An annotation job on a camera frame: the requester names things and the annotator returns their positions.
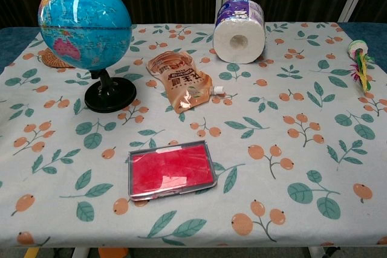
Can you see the blue desk globe black stand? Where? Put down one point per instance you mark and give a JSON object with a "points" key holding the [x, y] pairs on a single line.
{"points": [[87, 25]]}

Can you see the colourful feather shuttlecock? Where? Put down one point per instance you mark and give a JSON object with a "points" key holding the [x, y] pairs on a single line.
{"points": [[361, 67]]}

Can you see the fruit and leaf print tablecloth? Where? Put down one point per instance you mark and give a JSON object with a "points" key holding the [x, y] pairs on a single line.
{"points": [[272, 149]]}

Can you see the woven rattan coaster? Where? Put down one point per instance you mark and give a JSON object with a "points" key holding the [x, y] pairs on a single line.
{"points": [[50, 58]]}

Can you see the red ink pad clear case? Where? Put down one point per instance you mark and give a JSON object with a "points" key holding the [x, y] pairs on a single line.
{"points": [[170, 170]]}

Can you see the orange spouted drink pouch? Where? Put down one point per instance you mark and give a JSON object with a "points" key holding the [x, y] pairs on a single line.
{"points": [[181, 82]]}

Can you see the toilet paper roll purple wrapper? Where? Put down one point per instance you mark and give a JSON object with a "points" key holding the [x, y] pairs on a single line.
{"points": [[239, 34]]}

